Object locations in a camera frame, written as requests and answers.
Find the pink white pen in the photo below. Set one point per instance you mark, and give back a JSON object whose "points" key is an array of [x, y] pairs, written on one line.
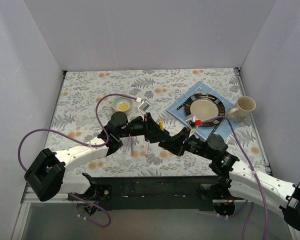
{"points": [[147, 148]]}

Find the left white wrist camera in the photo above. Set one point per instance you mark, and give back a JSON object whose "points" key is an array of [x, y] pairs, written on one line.
{"points": [[143, 106]]}

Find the patterned glass bowl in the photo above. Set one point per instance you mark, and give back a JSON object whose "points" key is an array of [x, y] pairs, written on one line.
{"points": [[121, 103]]}

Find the blue checked cloth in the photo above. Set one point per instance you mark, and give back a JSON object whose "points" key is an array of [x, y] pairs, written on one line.
{"points": [[223, 129]]}

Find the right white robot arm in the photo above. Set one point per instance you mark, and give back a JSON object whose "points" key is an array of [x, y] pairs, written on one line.
{"points": [[241, 181]]}

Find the yellow pen cap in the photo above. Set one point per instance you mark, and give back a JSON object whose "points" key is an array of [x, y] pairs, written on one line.
{"points": [[161, 125]]}

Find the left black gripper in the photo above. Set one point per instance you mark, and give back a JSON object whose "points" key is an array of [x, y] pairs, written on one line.
{"points": [[147, 127]]}

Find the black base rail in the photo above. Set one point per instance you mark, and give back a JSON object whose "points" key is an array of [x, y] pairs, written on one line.
{"points": [[204, 193]]}

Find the floral table mat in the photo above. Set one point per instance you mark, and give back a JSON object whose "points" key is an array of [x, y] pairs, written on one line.
{"points": [[85, 102]]}

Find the purple pen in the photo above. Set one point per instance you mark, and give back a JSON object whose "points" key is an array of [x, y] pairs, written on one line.
{"points": [[132, 144]]}

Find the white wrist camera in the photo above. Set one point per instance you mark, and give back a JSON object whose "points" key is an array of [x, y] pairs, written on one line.
{"points": [[143, 106], [192, 123]]}

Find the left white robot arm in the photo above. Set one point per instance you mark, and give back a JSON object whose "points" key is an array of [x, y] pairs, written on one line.
{"points": [[47, 175]]}

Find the dark striped plate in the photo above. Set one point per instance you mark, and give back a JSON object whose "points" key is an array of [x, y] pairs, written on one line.
{"points": [[205, 106]]}

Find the cream ceramic mug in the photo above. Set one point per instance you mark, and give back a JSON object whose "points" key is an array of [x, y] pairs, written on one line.
{"points": [[243, 107]]}

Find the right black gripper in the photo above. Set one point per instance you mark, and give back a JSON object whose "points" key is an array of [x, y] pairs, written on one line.
{"points": [[185, 141]]}

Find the grey highlighter pen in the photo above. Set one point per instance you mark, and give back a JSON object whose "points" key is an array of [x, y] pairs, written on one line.
{"points": [[125, 144]]}

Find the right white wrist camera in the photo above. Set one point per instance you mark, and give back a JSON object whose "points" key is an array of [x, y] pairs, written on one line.
{"points": [[192, 123]]}

